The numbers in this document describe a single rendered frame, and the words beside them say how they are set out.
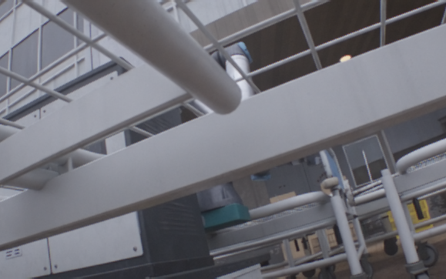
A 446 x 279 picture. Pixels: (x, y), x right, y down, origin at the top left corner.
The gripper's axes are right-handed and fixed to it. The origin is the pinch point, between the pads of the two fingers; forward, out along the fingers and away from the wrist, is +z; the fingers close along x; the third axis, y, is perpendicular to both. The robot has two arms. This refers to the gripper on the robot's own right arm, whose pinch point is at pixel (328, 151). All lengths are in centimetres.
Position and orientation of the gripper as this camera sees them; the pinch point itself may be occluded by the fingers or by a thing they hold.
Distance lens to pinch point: 201.9
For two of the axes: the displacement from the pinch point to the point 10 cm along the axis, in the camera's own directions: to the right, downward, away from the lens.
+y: -4.0, -2.2, -8.9
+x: -0.7, -9.6, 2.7
